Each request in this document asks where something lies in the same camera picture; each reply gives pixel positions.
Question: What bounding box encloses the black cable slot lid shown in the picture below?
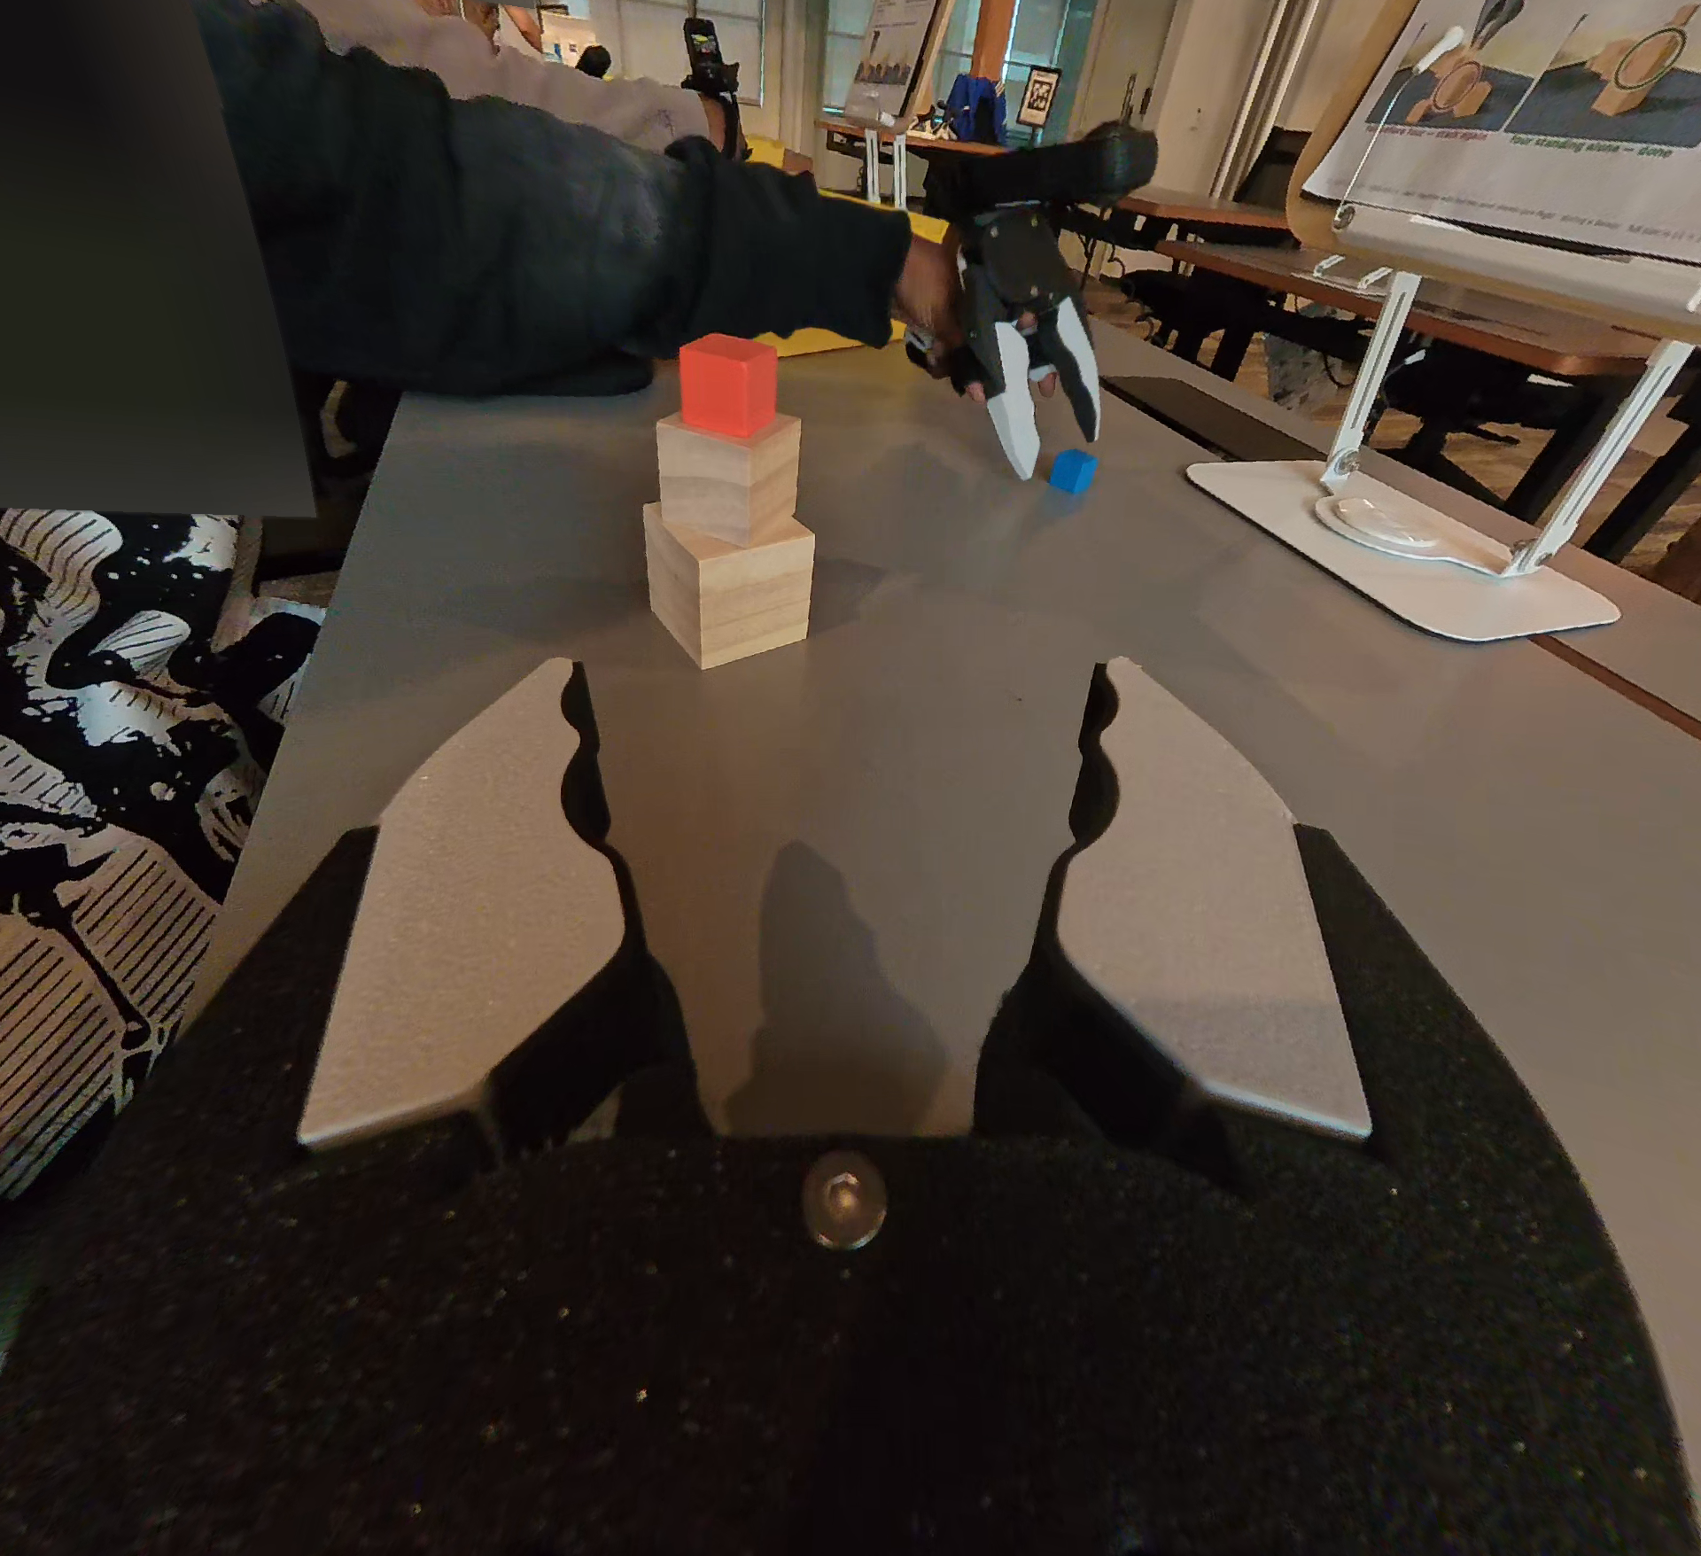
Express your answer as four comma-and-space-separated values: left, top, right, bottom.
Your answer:
1105, 376, 1255, 459

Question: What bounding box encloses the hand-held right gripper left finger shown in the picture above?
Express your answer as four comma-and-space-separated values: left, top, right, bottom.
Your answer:
299, 659, 696, 1150

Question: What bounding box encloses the person's left forearm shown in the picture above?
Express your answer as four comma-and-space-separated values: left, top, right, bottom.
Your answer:
179, 0, 918, 401

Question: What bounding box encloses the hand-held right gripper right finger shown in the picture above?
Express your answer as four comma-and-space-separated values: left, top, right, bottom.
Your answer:
987, 655, 1373, 1145

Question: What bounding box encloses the printed instruction sheet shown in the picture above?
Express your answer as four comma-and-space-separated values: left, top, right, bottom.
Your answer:
1307, 0, 1701, 267

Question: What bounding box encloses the large wooden cube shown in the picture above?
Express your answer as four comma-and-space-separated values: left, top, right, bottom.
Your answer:
644, 500, 820, 670

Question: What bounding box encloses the white document stand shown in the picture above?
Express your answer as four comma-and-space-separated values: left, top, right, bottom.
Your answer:
1187, 200, 1701, 644

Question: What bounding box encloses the small red cube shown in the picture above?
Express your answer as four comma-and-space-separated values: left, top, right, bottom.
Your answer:
675, 334, 785, 445

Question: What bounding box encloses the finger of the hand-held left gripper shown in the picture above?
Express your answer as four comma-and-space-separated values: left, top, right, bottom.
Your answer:
1048, 295, 1107, 446
982, 360, 1048, 482

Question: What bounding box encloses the medium wooden cube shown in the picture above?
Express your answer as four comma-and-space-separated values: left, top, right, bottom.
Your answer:
654, 409, 805, 547

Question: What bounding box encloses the long wooden office table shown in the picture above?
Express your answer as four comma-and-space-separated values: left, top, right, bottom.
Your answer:
1157, 240, 1701, 569

